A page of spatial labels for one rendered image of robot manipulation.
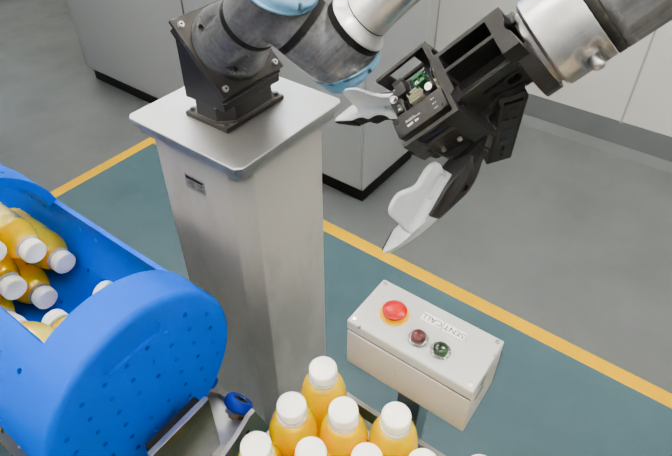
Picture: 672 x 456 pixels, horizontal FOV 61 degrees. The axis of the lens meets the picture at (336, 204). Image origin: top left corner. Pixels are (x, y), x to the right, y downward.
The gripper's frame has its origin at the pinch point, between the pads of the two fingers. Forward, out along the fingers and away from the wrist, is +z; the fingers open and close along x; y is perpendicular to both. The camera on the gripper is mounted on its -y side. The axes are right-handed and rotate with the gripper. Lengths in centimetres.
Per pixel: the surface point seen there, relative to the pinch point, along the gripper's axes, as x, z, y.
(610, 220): -49, 15, -239
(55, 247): -26, 62, -2
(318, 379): 10.9, 26.3, -17.6
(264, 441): 16.8, 30.5, -9.5
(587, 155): -93, 12, -268
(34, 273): -23, 68, -1
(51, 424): 9.6, 40.1, 11.5
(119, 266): -18, 53, -8
